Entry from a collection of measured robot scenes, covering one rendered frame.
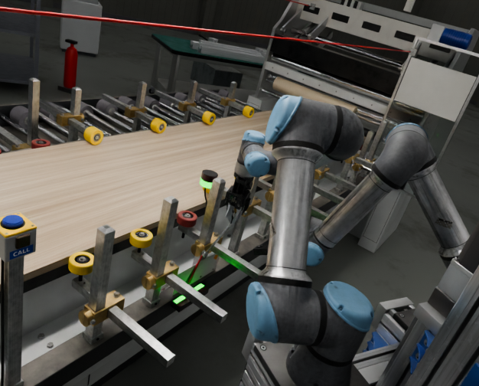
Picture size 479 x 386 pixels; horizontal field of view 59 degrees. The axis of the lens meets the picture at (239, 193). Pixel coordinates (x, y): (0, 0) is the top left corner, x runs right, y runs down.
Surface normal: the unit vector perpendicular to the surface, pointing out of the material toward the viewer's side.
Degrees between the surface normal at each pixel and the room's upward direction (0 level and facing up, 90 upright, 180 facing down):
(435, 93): 90
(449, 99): 90
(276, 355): 0
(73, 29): 90
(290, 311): 52
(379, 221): 90
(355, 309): 7
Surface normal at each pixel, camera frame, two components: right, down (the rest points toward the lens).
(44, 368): 0.24, -0.87
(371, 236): -0.57, 0.23
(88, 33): 0.36, 0.50
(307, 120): 0.18, -0.14
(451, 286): -0.86, 0.01
